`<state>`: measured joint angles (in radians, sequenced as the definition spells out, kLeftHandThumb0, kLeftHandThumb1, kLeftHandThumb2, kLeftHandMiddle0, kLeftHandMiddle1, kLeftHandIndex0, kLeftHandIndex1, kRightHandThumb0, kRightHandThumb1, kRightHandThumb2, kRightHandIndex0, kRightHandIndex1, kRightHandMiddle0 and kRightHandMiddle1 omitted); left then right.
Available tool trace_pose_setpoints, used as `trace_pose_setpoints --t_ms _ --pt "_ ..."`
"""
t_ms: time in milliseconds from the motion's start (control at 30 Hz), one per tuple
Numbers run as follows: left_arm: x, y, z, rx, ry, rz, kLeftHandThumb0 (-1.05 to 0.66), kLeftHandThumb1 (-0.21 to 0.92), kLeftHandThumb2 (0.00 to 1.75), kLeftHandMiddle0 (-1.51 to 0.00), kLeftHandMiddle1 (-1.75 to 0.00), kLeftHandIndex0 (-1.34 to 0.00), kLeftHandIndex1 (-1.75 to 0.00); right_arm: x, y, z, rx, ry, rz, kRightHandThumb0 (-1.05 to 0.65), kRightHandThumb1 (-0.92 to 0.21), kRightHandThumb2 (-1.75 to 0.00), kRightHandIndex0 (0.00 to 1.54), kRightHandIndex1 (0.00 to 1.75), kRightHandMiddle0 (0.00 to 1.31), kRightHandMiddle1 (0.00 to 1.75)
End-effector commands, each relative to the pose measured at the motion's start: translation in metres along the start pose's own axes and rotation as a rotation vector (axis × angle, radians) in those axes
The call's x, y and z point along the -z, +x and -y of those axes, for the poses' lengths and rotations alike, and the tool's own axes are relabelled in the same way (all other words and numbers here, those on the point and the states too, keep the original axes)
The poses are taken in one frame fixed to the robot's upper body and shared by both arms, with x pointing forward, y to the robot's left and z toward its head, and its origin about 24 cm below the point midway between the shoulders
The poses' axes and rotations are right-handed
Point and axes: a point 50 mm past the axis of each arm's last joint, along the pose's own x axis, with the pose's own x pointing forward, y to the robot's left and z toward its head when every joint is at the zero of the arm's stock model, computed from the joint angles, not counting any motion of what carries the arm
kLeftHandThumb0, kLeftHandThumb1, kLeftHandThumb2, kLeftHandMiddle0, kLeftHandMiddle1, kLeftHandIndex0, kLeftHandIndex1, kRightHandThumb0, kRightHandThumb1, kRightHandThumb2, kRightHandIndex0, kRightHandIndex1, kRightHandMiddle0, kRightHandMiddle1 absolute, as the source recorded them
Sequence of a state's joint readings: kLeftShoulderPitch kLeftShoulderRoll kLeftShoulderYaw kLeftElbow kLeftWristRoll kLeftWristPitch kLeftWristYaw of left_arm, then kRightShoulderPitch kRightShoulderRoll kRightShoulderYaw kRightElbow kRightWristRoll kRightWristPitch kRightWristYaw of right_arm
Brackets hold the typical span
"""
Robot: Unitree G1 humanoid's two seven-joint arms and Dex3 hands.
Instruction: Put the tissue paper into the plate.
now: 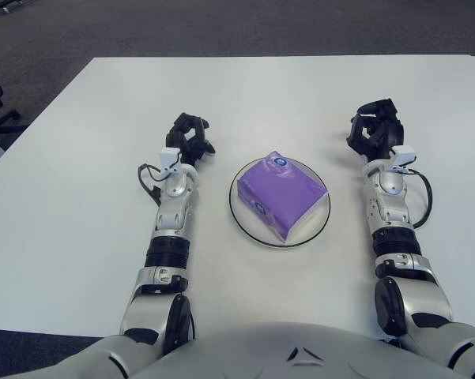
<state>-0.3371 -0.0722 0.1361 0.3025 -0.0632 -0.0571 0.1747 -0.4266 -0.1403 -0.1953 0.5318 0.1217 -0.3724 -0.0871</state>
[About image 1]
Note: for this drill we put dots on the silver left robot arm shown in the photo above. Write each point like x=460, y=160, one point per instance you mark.
x=170, y=213

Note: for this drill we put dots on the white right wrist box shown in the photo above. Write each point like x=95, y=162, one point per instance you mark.
x=405, y=154

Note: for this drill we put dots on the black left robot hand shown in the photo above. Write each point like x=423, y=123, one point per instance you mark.
x=185, y=146

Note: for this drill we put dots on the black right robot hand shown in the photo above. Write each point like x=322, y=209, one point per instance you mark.
x=383, y=134

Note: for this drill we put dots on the silver robot torso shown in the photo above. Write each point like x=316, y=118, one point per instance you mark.
x=237, y=351

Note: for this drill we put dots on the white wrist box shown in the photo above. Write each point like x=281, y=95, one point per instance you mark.
x=169, y=157
x=405, y=154

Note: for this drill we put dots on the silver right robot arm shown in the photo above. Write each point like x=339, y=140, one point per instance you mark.
x=387, y=205

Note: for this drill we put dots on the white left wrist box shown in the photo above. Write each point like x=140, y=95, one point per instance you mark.
x=169, y=157

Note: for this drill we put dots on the white plate black rim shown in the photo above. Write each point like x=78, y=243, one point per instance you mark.
x=237, y=215

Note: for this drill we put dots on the purple tissue paper pack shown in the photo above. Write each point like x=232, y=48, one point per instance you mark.
x=276, y=189

